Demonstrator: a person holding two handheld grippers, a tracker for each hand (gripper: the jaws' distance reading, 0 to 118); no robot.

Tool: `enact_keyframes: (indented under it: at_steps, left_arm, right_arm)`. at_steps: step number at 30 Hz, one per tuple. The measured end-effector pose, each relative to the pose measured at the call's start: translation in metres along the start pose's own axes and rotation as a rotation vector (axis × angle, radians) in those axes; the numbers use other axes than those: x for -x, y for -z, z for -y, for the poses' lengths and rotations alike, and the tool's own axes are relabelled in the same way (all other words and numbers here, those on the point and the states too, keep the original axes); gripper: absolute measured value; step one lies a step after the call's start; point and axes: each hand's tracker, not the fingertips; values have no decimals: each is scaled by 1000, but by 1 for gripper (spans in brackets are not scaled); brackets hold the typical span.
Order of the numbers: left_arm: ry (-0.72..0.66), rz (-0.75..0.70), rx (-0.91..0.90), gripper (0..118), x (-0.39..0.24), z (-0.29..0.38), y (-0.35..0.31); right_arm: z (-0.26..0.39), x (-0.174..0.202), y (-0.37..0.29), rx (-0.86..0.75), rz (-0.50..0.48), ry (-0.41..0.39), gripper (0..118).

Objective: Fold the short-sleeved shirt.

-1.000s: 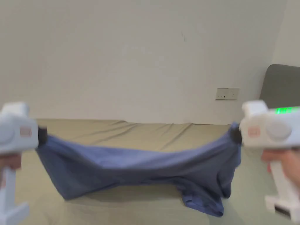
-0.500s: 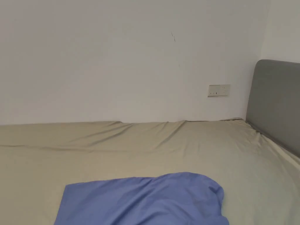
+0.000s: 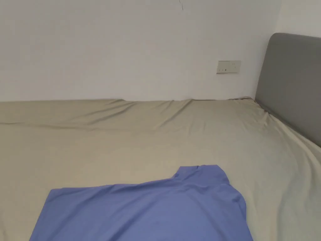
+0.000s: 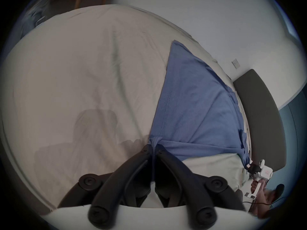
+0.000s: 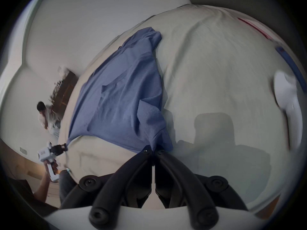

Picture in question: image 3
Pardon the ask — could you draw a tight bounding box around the blue shirt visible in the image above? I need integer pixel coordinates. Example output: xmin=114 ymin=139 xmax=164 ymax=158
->
xmin=29 ymin=164 xmax=254 ymax=241

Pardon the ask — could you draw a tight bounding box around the bed with beige sheet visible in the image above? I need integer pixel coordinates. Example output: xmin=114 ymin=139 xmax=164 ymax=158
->
xmin=0 ymin=97 xmax=321 ymax=241

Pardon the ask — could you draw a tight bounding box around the grey padded headboard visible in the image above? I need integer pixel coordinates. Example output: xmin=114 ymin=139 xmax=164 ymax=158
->
xmin=254 ymin=32 xmax=321 ymax=148

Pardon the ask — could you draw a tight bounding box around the white wall socket panel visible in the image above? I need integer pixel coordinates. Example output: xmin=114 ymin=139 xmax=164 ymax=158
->
xmin=216 ymin=60 xmax=242 ymax=74

